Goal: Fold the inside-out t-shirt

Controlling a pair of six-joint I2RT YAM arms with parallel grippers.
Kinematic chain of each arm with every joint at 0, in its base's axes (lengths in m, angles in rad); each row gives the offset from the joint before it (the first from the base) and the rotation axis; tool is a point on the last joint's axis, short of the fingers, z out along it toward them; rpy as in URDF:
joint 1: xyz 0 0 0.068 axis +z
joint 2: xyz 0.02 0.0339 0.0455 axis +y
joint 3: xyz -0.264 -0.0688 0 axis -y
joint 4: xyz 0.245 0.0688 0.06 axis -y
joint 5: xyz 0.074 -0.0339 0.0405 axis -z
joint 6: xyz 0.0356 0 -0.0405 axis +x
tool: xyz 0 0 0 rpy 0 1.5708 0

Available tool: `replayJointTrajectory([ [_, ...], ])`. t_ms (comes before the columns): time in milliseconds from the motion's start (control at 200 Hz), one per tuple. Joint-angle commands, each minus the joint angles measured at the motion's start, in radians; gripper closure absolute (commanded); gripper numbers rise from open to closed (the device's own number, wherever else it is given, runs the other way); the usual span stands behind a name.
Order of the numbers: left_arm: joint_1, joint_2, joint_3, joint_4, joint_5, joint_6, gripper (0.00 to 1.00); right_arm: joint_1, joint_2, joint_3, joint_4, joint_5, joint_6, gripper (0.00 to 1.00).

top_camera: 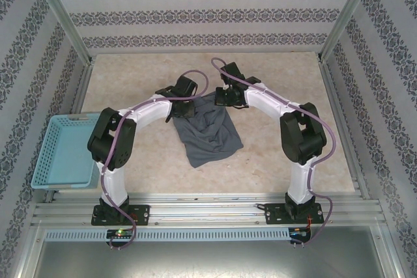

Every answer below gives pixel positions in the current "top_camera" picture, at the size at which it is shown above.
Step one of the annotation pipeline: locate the grey t-shirt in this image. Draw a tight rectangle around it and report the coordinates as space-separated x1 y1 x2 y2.
171 92 244 169

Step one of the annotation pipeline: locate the light blue plastic basket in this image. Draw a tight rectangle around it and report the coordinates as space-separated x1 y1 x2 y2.
31 112 102 190

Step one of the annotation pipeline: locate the right controller board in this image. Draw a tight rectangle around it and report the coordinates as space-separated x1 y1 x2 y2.
289 227 311 238

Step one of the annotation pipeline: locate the grey metal panel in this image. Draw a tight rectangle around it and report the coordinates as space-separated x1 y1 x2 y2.
31 240 397 278

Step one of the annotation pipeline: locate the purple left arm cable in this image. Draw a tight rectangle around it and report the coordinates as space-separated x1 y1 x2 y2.
101 69 210 250

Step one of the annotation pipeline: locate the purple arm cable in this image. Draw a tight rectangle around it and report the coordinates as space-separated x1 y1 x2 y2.
210 57 337 249
101 69 210 250

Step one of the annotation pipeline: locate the aluminium side rail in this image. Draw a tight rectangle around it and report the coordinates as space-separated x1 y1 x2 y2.
317 56 382 204
70 59 97 117

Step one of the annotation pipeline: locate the aluminium mounting rail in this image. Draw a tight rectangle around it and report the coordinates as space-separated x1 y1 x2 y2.
31 192 382 229

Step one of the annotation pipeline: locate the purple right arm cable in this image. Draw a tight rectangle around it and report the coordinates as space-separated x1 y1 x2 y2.
210 57 337 249

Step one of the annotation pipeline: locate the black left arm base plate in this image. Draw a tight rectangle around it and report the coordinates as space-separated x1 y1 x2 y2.
91 204 151 227

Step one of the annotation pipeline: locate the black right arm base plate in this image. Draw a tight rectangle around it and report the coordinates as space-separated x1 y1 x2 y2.
265 202 324 226

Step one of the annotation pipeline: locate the slotted grey cable duct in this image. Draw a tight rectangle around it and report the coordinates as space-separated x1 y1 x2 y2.
44 227 313 242

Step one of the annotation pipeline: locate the aluminium frame post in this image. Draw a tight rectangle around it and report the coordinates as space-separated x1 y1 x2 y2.
317 0 390 64
25 0 95 66

